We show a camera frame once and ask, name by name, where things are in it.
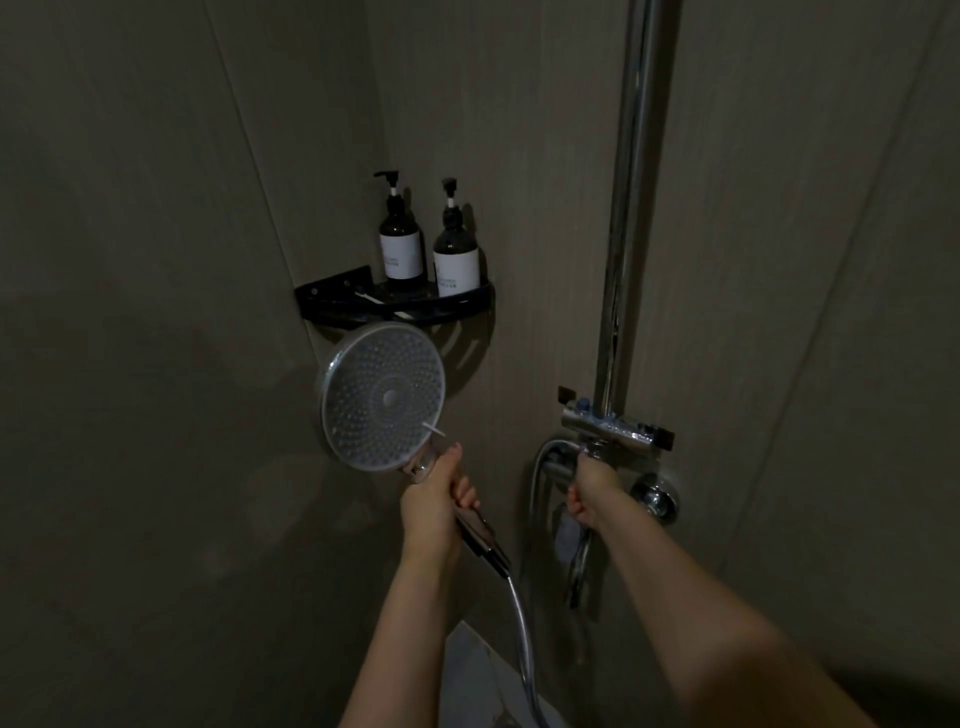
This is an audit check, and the person's right hand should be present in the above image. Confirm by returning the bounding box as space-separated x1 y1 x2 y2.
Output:
566 453 625 535

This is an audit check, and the person's left hand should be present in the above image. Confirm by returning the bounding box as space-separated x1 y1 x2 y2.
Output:
399 442 481 560

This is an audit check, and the chrome vertical shower riser pipe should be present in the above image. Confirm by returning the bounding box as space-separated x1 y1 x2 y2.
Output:
594 0 682 418

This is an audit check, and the chrome round wall flange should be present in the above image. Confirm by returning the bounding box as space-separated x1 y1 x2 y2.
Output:
630 474 681 526

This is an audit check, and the dark pump bottle white label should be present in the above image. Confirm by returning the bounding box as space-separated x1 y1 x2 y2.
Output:
432 177 483 300
373 171 427 286

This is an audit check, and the chrome shower mixer valve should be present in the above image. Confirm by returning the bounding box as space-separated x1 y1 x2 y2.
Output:
541 386 676 610

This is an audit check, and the round chrome handheld shower head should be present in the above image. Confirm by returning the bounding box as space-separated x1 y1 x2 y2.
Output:
321 322 514 579

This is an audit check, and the person's left forearm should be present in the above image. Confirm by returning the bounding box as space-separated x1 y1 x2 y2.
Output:
337 541 465 728

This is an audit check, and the black corner shower shelf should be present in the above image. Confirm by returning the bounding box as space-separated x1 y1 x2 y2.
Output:
294 265 496 328

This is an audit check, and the silver flexible shower hose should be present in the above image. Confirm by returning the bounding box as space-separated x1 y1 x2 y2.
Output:
504 439 582 728

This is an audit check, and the person's right forearm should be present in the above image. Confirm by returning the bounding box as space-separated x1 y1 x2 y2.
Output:
586 501 879 728

